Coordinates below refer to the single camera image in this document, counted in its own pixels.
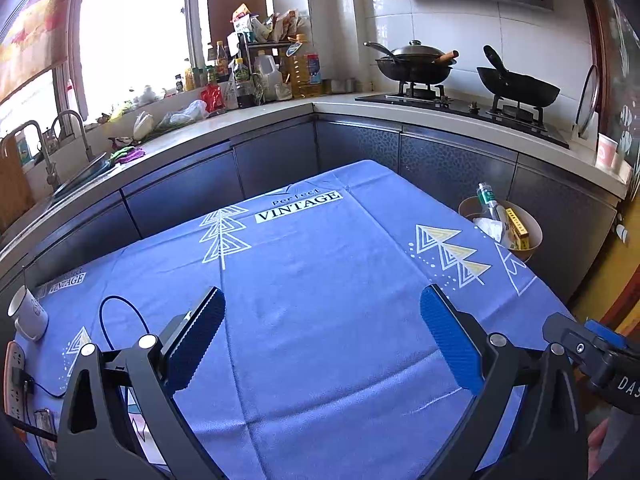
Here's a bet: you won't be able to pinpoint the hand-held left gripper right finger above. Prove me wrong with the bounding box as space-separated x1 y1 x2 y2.
420 284 588 480

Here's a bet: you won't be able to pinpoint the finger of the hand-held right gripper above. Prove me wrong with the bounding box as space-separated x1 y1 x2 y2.
542 312 628 391

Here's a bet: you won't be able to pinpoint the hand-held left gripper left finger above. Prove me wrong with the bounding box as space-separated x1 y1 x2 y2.
52 286 227 480

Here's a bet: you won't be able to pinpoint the white tissue pack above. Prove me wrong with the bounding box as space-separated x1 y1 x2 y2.
472 216 510 248

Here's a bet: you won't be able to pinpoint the tan round waste bin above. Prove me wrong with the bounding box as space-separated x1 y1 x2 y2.
459 195 543 262

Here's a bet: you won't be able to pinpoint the long yellow box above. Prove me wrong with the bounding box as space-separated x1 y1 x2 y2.
502 207 531 251

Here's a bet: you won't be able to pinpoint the green label plastic bottle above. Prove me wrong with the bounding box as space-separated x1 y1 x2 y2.
477 182 501 222

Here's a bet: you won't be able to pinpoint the person's right hand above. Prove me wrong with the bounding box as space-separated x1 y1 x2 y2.
587 417 613 478

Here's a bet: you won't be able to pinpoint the blue patterned tablecloth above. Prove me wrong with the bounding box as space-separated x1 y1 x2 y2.
15 159 581 480

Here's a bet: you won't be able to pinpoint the white mug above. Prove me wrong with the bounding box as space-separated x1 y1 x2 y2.
7 285 49 342

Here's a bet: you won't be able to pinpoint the white power strip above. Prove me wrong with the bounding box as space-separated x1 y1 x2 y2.
4 341 32 421

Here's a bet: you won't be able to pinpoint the pink paper cup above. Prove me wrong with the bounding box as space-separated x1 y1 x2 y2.
596 135 621 168

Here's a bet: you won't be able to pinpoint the purple green cloth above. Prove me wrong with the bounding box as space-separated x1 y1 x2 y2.
110 146 146 164

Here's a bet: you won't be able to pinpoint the steel sink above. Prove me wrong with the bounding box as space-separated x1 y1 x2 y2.
52 152 121 196

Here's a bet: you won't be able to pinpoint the grey kitchen counter cabinets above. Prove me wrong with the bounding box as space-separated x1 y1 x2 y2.
0 97 628 311

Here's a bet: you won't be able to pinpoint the white green vegetable bag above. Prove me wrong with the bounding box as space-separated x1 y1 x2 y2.
132 111 156 141

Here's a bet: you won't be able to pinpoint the white plastic bag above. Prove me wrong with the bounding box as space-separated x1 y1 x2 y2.
159 100 208 128

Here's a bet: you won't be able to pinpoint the black gas stove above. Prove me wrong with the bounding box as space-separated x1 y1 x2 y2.
355 82 571 150

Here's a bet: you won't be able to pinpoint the glass pot lid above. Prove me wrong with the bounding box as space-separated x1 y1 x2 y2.
574 64 601 141

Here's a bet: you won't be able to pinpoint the wooden cutting board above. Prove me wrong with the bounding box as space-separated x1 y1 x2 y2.
0 135 36 233

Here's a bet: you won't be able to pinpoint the red plastic bag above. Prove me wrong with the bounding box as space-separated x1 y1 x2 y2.
201 84 226 113

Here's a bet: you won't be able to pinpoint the square steel faucet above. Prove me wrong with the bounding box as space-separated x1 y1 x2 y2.
0 120 58 191

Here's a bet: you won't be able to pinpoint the tall curved steel faucet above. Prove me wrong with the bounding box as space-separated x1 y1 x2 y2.
50 110 93 163

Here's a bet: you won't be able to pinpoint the green label sauce bottle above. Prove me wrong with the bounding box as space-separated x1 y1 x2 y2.
231 57 256 110

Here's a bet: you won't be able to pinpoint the black frying pan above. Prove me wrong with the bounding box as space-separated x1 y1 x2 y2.
476 45 561 108

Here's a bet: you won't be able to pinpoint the white plastic jug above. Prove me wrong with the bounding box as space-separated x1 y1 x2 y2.
254 55 281 103

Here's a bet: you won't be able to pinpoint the black wok with lid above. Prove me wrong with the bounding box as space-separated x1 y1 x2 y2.
375 40 460 85

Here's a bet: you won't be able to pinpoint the large cooking oil bottle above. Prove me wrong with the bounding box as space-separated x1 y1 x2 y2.
287 34 323 100

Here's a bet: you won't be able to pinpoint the metal ladle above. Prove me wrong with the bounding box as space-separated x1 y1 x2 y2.
364 41 401 62

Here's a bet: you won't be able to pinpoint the brown cardboard panel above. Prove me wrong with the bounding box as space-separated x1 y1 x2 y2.
205 0 268 43

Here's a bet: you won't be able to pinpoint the printed window blind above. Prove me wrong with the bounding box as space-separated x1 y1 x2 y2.
0 0 76 106

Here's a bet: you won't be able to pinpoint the black cable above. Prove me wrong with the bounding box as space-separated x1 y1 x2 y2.
15 296 147 401

